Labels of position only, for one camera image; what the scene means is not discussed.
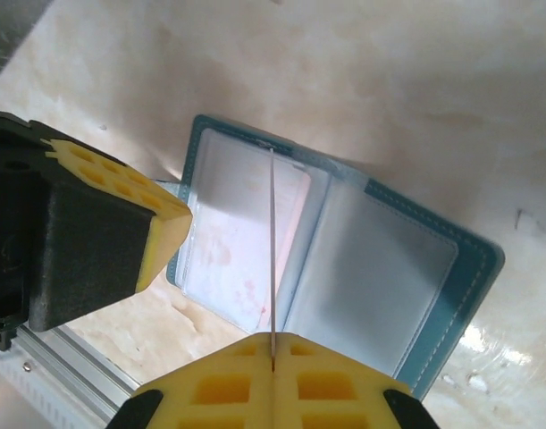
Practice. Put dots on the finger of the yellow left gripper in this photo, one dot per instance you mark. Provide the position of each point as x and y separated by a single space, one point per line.
98 250

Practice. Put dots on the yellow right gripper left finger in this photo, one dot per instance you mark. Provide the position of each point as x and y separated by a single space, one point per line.
201 389

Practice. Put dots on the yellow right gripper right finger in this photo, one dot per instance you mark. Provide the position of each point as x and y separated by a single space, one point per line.
344 389

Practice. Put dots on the thin white card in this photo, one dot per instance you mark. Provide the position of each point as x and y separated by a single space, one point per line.
273 268

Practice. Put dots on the teal leather card holder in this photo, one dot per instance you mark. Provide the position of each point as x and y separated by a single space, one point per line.
456 290

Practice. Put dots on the white card with pink print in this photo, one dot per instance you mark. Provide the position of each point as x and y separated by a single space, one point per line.
237 250

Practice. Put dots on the aluminium mounting rail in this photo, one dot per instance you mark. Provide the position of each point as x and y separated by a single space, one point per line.
67 380

